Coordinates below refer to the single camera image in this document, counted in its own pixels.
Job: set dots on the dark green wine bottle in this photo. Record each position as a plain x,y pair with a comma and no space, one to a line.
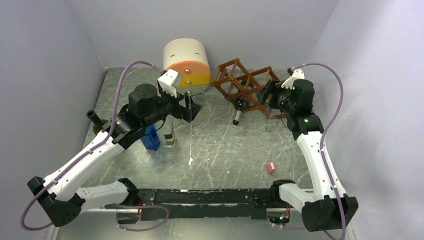
99,124

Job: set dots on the pink eraser block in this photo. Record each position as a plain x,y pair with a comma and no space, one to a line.
271,168

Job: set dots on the clear labelled liquor bottle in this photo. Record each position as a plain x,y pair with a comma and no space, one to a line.
166,133

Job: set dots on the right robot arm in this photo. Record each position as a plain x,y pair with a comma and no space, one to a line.
328,207

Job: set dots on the clear glass bottle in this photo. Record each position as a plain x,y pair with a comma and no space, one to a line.
269,121

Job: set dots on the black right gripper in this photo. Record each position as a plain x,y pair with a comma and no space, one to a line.
275,86

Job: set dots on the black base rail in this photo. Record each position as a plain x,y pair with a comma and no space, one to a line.
253,203

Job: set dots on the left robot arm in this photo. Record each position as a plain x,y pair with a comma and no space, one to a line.
61,194

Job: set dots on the dark labelled wine bottle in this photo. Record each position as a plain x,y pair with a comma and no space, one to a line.
241,103

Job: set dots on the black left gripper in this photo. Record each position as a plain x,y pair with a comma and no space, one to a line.
182,112

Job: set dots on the brown wooden wine rack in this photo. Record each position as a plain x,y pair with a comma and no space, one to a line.
234,81

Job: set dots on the cream orange drawer cabinet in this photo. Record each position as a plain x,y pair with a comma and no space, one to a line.
188,57

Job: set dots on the blue square glass bottle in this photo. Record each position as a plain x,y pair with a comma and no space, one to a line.
151,140

